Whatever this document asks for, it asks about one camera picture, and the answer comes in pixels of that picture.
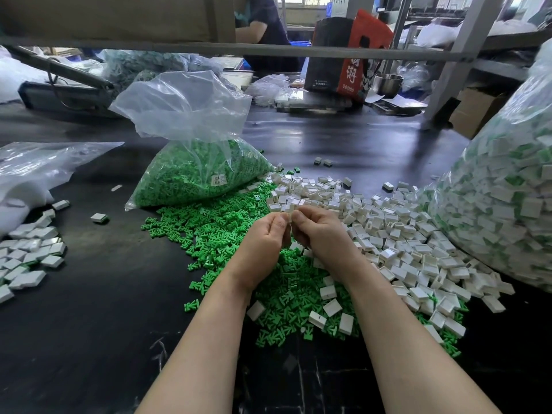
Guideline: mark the bag of green clips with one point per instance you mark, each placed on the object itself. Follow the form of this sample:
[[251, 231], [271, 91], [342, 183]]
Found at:
[[194, 172]]

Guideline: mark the black and red box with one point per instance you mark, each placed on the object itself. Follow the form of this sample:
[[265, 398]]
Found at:
[[335, 64]]

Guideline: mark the pile of white plastic caps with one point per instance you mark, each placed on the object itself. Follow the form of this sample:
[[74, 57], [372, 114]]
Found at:
[[414, 245]]

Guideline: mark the clear bag of pale parts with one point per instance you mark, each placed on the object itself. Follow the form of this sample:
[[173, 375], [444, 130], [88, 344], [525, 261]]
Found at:
[[151, 66]]

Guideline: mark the metal bowl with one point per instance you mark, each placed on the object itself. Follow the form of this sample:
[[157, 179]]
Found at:
[[389, 85]]

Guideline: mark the empty clear plastic bag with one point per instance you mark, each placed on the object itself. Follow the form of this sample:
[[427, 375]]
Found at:
[[43, 159]]

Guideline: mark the pile of green parts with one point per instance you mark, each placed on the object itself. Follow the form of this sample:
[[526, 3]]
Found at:
[[190, 228]]

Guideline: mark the pile of assembled white pieces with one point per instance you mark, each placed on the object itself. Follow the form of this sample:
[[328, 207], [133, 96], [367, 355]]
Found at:
[[30, 254]]

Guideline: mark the lone white piece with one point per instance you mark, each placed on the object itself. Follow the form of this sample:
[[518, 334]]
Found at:
[[100, 218]]

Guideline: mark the white paper sheets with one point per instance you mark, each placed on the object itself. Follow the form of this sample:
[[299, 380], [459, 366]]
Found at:
[[398, 102]]

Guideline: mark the white bags on shelf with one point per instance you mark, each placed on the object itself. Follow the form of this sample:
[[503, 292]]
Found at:
[[461, 34]]

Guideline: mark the black table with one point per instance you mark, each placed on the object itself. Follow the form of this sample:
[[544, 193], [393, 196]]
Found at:
[[95, 340]]

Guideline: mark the large bag of white caps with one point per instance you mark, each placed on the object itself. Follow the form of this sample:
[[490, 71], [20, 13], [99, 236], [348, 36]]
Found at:
[[509, 194]]

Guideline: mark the brown board panel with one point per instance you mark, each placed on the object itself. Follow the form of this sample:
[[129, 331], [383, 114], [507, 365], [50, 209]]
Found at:
[[112, 17]]

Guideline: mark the person's right forearm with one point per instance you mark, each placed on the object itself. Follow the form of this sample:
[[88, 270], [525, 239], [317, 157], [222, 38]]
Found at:
[[414, 358]]

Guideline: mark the white plastic sheet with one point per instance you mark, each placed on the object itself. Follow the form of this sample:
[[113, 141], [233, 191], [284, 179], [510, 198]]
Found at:
[[15, 75]]

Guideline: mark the cardboard box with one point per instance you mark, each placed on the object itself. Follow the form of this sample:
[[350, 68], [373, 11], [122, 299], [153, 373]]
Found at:
[[473, 111]]

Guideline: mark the person's left hand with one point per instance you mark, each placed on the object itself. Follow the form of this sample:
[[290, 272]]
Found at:
[[259, 254]]

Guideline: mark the crumpled white plastic bag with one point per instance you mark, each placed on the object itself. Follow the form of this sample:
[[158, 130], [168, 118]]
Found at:
[[267, 90]]

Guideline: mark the person's right hand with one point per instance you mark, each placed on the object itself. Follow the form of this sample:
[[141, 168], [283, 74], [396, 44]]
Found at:
[[332, 245]]

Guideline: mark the grey metal shelf frame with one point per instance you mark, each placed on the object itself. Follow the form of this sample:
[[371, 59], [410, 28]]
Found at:
[[259, 50]]

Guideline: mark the person's left forearm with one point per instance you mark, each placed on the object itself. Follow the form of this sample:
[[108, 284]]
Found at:
[[198, 358]]

